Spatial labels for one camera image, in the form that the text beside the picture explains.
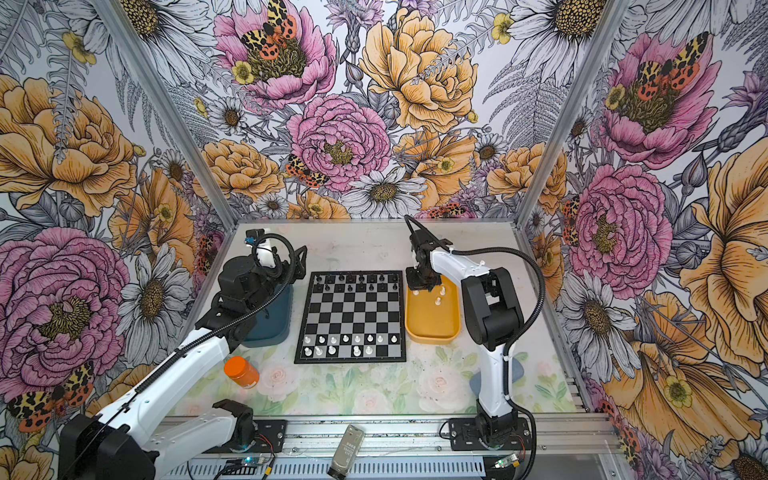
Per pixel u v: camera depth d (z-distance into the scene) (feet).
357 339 2.86
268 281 2.17
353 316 3.05
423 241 2.72
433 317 3.09
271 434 2.45
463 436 2.41
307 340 2.88
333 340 2.86
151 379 1.48
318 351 2.79
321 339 2.86
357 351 2.78
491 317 1.78
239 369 2.42
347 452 2.26
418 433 2.50
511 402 2.03
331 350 2.80
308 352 2.79
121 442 1.25
